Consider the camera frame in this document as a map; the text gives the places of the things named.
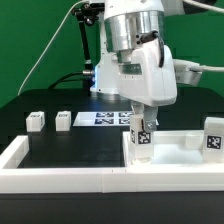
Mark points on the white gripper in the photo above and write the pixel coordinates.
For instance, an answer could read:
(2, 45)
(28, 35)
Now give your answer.
(154, 86)

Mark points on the white square table top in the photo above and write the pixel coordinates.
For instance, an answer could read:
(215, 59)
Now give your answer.
(174, 152)

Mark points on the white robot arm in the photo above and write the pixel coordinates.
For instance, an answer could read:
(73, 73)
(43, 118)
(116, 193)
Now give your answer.
(125, 25)

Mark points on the white sheet with tags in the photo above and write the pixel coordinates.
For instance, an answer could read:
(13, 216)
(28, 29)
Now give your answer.
(111, 118)

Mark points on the white U-shaped fence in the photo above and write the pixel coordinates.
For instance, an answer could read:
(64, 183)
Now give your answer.
(92, 180)

